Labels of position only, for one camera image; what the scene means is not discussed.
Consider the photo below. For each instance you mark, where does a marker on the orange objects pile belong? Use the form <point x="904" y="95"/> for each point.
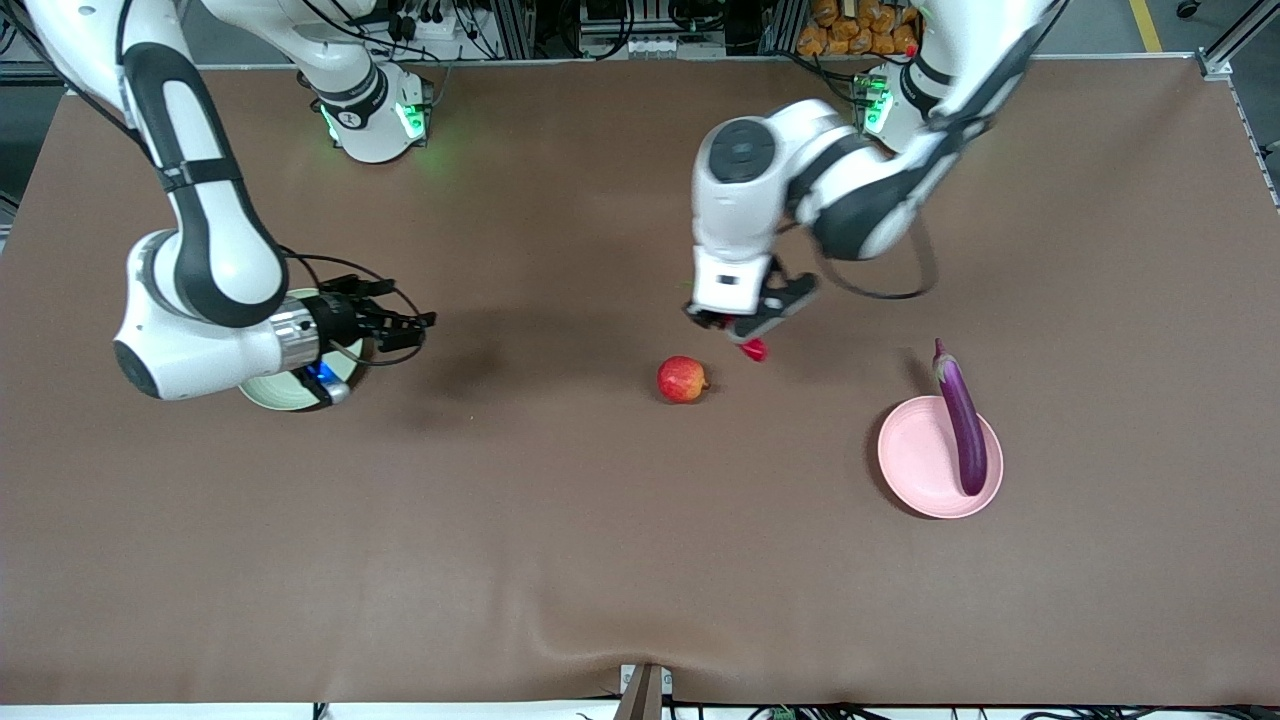
<point x="860" y="28"/>

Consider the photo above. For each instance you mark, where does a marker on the brown table cloth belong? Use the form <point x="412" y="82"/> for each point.
<point x="600" y="550"/>

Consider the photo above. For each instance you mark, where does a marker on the red chili pepper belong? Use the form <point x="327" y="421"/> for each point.
<point x="756" y="350"/>

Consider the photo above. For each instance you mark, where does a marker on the red yellow apple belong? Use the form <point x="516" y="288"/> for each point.
<point x="682" y="380"/>

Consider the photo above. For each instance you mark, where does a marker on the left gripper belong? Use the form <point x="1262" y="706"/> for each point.
<point x="706" y="319"/>

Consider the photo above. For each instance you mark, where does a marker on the white power strip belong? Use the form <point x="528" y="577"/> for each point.
<point x="440" y="25"/>

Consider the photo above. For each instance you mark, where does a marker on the pink round plate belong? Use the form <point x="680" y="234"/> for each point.
<point x="920" y="460"/>

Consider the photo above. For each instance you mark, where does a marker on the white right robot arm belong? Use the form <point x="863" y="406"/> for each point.
<point x="200" y="350"/>

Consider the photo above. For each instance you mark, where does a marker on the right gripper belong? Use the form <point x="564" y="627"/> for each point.
<point x="338" y="318"/>

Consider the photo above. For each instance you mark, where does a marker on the aluminium frame post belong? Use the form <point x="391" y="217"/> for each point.
<point x="1235" y="40"/>

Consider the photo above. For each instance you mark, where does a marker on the metal table clamp bracket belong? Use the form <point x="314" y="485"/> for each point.
<point x="642" y="692"/>

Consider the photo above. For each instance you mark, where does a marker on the purple eggplant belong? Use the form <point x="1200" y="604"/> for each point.
<point x="962" y="420"/>

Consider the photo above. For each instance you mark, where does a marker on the pale green round plate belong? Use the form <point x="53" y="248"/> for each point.
<point x="270" y="395"/>

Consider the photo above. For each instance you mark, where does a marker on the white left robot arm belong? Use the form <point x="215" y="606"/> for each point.
<point x="740" y="205"/>

